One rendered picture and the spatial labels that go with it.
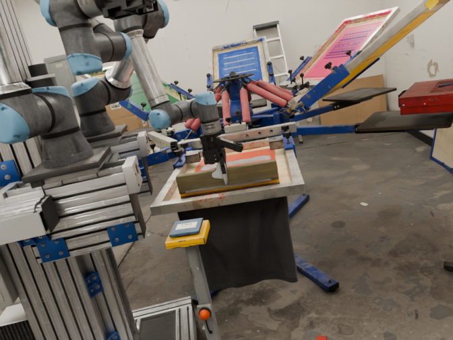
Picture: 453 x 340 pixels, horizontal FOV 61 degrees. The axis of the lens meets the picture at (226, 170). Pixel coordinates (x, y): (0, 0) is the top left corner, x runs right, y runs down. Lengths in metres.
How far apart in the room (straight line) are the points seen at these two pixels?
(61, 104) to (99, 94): 0.51
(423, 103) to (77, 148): 1.60
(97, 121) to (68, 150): 0.50
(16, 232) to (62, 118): 0.35
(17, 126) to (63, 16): 0.31
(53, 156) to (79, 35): 0.42
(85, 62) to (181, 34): 5.20
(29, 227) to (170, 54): 5.18
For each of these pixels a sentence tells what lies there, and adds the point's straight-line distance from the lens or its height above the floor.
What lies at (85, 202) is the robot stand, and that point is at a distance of 1.27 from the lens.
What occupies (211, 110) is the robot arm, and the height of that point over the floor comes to 1.29.
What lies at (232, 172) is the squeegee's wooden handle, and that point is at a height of 1.04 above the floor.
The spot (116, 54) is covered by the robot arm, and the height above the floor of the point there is 1.53.
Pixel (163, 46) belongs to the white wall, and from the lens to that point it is 6.21.
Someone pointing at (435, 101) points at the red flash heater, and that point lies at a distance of 2.12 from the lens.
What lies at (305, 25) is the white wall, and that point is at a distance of 6.08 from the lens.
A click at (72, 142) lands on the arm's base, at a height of 1.32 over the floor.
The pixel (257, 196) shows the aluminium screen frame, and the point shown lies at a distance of 1.41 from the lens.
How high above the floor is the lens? 1.49
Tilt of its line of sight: 17 degrees down
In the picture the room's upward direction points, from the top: 11 degrees counter-clockwise
